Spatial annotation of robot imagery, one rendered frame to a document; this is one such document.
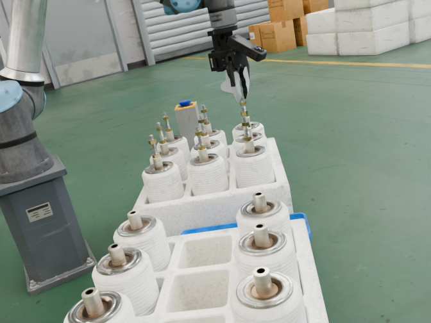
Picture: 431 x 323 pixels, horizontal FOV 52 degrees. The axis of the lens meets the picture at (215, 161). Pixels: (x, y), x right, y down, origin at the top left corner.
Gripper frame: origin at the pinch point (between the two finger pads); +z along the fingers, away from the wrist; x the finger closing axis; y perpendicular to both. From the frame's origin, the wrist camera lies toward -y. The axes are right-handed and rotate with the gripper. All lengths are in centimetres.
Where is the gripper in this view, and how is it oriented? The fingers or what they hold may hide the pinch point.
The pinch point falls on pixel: (243, 95)
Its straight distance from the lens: 130.4
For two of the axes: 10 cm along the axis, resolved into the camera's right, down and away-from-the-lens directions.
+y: -8.1, -0.4, 5.9
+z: 2.0, 9.2, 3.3
